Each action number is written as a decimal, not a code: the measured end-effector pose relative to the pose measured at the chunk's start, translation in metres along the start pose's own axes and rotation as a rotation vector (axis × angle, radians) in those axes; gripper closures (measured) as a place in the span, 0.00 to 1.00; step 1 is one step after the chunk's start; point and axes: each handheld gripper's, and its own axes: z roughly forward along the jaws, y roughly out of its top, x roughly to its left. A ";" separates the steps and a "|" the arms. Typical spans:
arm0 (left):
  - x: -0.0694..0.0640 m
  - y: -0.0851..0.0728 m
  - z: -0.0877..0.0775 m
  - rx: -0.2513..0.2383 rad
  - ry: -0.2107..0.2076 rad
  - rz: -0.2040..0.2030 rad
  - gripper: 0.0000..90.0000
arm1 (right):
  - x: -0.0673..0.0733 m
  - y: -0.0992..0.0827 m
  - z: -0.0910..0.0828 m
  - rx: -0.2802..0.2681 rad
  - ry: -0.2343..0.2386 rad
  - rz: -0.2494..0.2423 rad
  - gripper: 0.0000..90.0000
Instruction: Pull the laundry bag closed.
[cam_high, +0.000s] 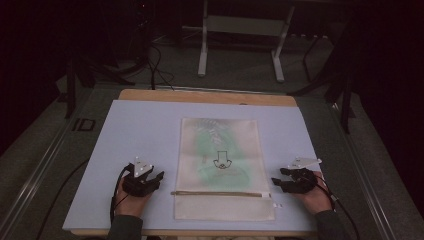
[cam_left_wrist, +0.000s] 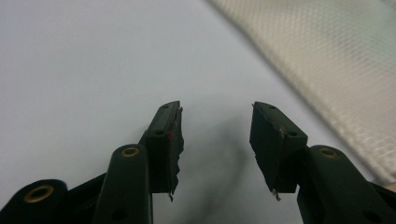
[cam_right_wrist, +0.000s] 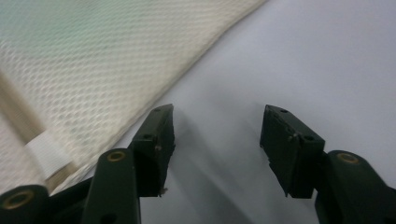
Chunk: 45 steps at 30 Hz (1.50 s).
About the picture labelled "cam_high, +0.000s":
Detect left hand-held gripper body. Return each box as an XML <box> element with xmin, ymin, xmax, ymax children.
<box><xmin>122</xmin><ymin>156</ymin><xmax>158</xmax><ymax>198</ymax></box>

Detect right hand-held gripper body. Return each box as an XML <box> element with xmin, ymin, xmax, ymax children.
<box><xmin>286</xmin><ymin>156</ymin><xmax>323</xmax><ymax>195</ymax></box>

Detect frosted zipper bag with green garment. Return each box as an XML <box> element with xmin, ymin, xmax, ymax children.
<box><xmin>170</xmin><ymin>117</ymin><xmax>277</xmax><ymax>222</ymax></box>

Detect person's left hand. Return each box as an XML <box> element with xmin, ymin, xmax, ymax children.
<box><xmin>114</xmin><ymin>175</ymin><xmax>153</xmax><ymax>218</ymax></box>

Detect person's right hand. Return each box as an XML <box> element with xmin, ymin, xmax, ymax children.
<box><xmin>293</xmin><ymin>171</ymin><xmax>335</xmax><ymax>215</ymax></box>

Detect light blue mat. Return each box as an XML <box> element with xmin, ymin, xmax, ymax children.
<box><xmin>62</xmin><ymin>99</ymin><xmax>322</xmax><ymax>233</ymax></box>

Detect wooden table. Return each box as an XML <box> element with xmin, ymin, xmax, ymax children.
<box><xmin>70</xmin><ymin>88</ymin><xmax>318</xmax><ymax>238</ymax></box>

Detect black stand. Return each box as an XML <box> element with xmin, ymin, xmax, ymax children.
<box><xmin>287</xmin><ymin>16</ymin><xmax>357</xmax><ymax>135</ymax></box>
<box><xmin>64</xmin><ymin>54</ymin><xmax>137</xmax><ymax>120</ymax></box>

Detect white metal stand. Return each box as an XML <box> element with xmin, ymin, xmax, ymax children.
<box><xmin>181</xmin><ymin>0</ymin><xmax>296</xmax><ymax>84</ymax></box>

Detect left hand-held gripper black cable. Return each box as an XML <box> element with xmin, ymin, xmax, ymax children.
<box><xmin>109</xmin><ymin>163</ymin><xmax>135</xmax><ymax>225</ymax></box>

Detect hand-held gripper black cable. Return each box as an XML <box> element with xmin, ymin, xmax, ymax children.
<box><xmin>109</xmin><ymin>163</ymin><xmax>135</xmax><ymax>225</ymax></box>
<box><xmin>314</xmin><ymin>175</ymin><xmax>361</xmax><ymax>240</ymax></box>

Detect right hand-held gripper black cable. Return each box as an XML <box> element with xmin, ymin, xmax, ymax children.
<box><xmin>314</xmin><ymin>175</ymin><xmax>361</xmax><ymax>240</ymax></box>

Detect metal floor rail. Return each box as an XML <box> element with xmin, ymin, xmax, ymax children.
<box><xmin>328</xmin><ymin>99</ymin><xmax>399</xmax><ymax>240</ymax></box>
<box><xmin>0</xmin><ymin>109</ymin><xmax>86</xmax><ymax>240</ymax></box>

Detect black cable on floor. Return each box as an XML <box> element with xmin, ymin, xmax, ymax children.
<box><xmin>35</xmin><ymin>158</ymin><xmax>90</xmax><ymax>240</ymax></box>

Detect black floor cables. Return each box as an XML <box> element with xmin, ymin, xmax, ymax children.
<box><xmin>133</xmin><ymin>19</ymin><xmax>176</xmax><ymax>92</ymax></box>

